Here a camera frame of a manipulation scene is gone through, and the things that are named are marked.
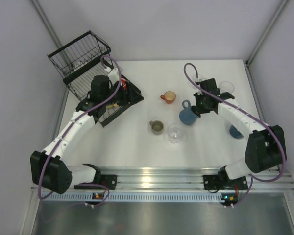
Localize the yellow mug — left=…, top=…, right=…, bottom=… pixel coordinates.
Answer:
left=106, top=103, right=119, bottom=109

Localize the red mug black handle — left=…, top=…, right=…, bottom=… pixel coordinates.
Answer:
left=121, top=78, right=127, bottom=91

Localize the blue ceramic jug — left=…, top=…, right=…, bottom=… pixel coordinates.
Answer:
left=179, top=100, right=199, bottom=126

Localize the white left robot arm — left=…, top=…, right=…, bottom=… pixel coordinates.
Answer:
left=30, top=75, right=144, bottom=194

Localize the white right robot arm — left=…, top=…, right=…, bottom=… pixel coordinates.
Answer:
left=192, top=78, right=287, bottom=189

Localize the clear glass at back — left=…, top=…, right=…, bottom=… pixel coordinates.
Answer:
left=192, top=74, right=204, bottom=82

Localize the clear glass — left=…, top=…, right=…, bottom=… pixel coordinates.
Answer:
left=192, top=74, right=204, bottom=82
left=167, top=123, right=185, bottom=143
left=219, top=81, right=235, bottom=94

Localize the clear glass far right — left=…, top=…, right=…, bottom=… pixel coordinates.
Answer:
left=219, top=81, right=235, bottom=94

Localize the orange small cup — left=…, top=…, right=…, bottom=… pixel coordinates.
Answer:
left=160, top=91, right=176, bottom=104

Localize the olive green small cup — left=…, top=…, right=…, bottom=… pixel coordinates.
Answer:
left=149, top=120, right=164, bottom=135

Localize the clear glass near centre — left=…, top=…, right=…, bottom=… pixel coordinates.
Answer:
left=167, top=123, right=185, bottom=143

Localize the dark blue mug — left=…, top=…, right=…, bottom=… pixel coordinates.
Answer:
left=229, top=125, right=244, bottom=140

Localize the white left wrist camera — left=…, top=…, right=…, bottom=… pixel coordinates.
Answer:
left=104, top=67, right=119, bottom=83

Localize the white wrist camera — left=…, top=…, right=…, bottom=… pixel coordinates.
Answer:
left=104, top=67, right=119, bottom=83
left=195, top=78, right=207, bottom=85

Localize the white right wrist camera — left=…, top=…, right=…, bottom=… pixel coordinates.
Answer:
left=195, top=78, right=207, bottom=85

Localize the black wire dish rack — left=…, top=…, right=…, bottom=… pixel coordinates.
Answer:
left=48, top=31, right=135, bottom=127

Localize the aluminium mounting rail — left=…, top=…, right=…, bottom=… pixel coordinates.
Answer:
left=30, top=166, right=294, bottom=191

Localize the slotted cable duct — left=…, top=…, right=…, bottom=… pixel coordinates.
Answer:
left=45, top=192, right=228, bottom=203

